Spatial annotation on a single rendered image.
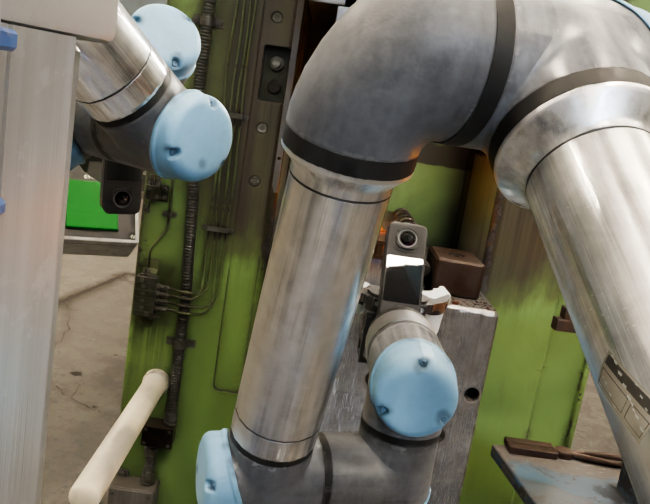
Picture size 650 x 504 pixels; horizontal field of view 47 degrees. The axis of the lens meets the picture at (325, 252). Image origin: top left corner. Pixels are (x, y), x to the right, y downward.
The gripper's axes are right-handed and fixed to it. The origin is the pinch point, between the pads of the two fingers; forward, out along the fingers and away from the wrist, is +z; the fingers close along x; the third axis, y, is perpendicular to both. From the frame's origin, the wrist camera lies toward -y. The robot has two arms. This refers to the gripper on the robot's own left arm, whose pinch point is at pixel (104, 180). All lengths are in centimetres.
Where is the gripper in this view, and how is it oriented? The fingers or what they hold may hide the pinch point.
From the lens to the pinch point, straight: 106.9
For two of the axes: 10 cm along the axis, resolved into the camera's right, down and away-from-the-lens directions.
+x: -9.0, -0.5, -4.3
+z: -4.3, 2.7, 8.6
